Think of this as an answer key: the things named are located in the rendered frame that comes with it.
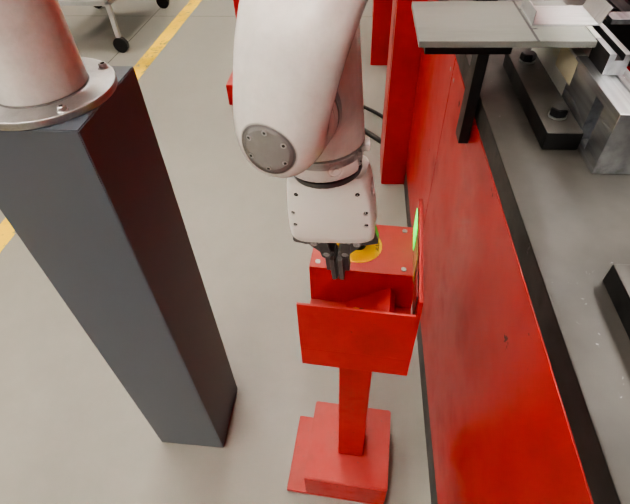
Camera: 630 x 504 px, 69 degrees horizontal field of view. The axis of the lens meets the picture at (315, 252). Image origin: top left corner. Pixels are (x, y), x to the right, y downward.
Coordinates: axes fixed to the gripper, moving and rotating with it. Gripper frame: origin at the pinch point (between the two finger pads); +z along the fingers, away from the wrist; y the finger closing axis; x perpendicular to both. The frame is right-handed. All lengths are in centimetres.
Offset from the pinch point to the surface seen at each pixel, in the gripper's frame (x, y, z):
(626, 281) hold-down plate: 4.6, -31.7, -3.3
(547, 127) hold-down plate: -26.1, -29.4, -3.5
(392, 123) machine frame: -127, -3, 54
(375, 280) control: -4.4, -4.4, 8.6
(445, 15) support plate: -44.3, -14.3, -14.3
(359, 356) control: 5.0, -2.5, 14.7
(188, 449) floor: -2, 49, 81
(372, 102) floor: -201, 11, 84
